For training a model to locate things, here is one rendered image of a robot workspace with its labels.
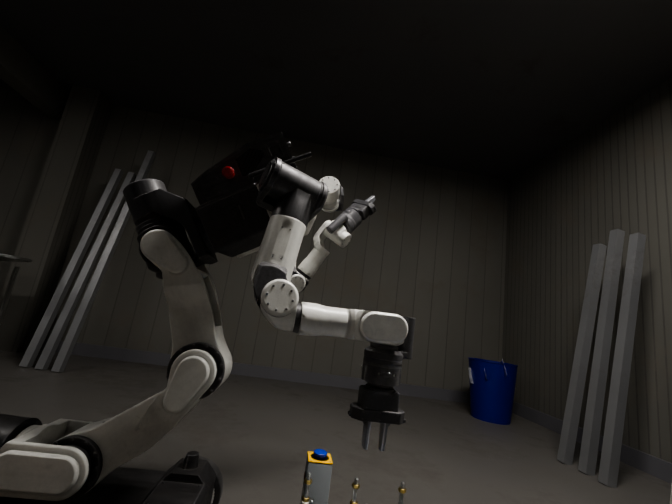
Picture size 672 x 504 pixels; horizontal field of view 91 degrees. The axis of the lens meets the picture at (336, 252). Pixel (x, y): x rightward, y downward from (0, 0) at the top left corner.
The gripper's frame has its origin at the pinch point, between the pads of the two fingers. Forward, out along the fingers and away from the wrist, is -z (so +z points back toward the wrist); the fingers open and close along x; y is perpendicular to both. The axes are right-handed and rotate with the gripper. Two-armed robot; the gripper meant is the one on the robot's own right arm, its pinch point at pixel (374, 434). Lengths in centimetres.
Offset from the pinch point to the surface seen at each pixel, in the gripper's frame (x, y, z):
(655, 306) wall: 236, 123, 66
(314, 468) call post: -7.9, 25.9, -18.2
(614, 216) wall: 237, 151, 142
